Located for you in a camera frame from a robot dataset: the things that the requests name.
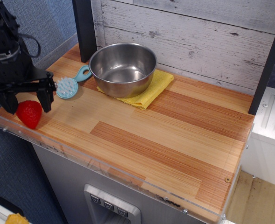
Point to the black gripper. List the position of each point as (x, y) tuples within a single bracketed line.
[(18, 74)]

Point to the red plastic strawberry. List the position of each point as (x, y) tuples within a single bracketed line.
[(29, 113)]

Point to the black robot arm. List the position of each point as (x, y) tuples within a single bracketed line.
[(9, 34)]

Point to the stainless steel pot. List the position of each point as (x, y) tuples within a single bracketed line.
[(123, 70)]

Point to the clear acrylic edge guard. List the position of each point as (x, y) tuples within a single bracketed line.
[(185, 147)]

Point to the light blue scrub brush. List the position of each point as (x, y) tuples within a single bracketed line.
[(67, 87)]

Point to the grey toy fridge cabinet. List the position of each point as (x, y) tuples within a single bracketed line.
[(68, 179)]

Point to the yellow object bottom left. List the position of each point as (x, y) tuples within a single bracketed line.
[(16, 219)]

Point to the yellow folded cloth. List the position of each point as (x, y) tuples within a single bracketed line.
[(159, 83)]

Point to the silver dispenser button panel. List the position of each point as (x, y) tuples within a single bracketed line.
[(105, 208)]

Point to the white grooved sink unit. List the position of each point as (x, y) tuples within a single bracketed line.
[(264, 122)]

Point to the black left vertical post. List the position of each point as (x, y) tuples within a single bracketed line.
[(85, 28)]

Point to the black vertical post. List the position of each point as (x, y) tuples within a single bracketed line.
[(85, 28), (264, 79)]

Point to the black right vertical post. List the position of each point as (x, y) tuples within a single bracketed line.
[(264, 79)]

